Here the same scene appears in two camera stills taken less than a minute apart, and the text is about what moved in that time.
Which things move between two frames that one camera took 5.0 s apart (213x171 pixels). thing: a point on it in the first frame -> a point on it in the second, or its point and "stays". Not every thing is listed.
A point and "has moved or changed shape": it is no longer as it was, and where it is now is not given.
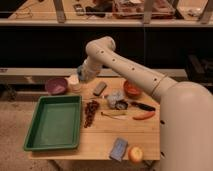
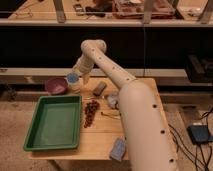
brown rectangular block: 100,87 stays
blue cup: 80,73 has moved or changed shape
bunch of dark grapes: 90,107 stays
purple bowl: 56,86 stays
